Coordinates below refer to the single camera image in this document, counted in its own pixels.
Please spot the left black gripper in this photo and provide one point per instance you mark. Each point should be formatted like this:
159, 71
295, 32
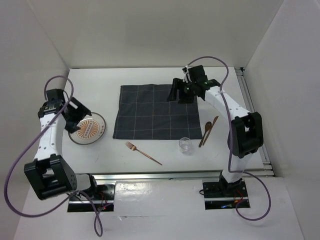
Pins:
81, 111

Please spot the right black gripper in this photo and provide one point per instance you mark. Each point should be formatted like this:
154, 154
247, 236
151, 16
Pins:
178, 83

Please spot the orange patterned round plate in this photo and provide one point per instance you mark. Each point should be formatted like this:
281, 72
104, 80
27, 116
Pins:
91, 129

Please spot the dark checked cloth napkin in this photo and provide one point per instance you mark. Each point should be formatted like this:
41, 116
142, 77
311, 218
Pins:
144, 113

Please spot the copper spoon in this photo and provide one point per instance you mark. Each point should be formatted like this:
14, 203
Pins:
207, 127

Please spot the clear plastic cup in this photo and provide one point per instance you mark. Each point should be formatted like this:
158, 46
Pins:
185, 145

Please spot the copper fork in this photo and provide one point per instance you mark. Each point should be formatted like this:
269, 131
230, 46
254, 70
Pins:
132, 147

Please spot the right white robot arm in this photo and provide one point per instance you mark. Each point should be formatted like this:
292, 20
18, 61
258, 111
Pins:
245, 135

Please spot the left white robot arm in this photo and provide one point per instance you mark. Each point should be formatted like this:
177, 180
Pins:
49, 174

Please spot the copper knife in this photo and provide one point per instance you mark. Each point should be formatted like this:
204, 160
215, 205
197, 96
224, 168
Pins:
208, 133

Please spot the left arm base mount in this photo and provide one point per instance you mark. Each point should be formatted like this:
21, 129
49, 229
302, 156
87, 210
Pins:
102, 196

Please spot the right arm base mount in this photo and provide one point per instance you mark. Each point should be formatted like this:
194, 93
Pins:
215, 199

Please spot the aluminium rail frame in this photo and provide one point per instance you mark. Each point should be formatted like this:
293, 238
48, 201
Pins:
245, 134

